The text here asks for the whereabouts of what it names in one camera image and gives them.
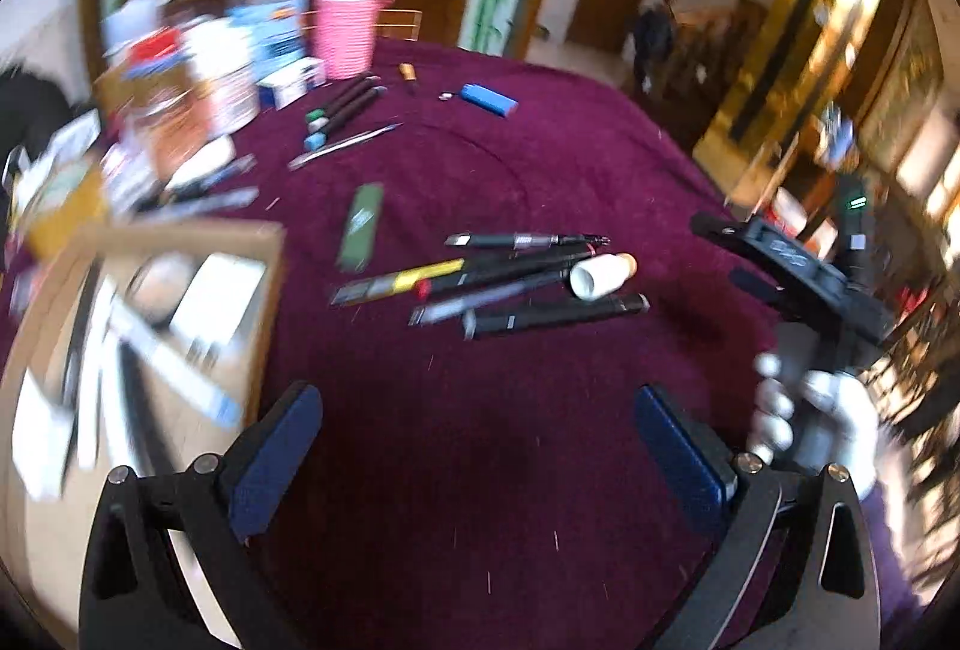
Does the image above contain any white marker tube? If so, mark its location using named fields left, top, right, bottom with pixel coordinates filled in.
left=109, top=297, right=242, bottom=429

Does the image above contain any cardboard tray box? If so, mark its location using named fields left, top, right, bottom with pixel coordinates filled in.
left=2, top=219, right=285, bottom=648

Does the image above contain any black marker grey cap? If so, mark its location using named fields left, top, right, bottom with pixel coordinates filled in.
left=462, top=293, right=649, bottom=341

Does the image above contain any yellow black utility knife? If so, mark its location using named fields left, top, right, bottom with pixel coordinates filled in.
left=331, top=258, right=466, bottom=306

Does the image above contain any white gloved right hand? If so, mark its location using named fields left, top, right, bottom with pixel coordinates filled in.
left=747, top=353, right=878, bottom=499

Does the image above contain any white power adapter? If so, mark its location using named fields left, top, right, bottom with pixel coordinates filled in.
left=11, top=369, right=76, bottom=502

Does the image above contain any black tape roll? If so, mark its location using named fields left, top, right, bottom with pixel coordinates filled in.
left=125, top=252, right=197, bottom=327

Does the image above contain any person in dark jacket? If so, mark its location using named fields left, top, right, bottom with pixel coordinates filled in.
left=631, top=0, right=677, bottom=96

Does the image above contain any maroon velvet tablecloth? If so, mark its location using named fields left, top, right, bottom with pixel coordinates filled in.
left=0, top=36, right=925, bottom=650

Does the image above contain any blue lighter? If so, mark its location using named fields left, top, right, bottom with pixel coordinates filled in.
left=459, top=83, right=519, bottom=118

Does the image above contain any silver blue pen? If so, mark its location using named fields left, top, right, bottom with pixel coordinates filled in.
left=288, top=122, right=400, bottom=171

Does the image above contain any small orange screwdriver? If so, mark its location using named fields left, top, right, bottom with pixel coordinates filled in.
left=398, top=62, right=418, bottom=95

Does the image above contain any pink knit covered bottle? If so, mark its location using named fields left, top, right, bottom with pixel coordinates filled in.
left=313, top=0, right=394, bottom=80

